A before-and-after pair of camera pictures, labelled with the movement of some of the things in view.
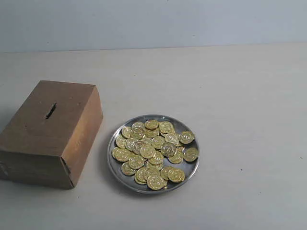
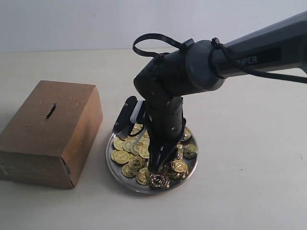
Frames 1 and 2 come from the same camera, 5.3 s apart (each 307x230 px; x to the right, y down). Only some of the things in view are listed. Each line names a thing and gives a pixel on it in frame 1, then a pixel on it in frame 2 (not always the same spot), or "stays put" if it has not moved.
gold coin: (136, 162) stays put
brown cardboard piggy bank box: (46, 140) stays put
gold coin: (176, 175) → (179, 166)
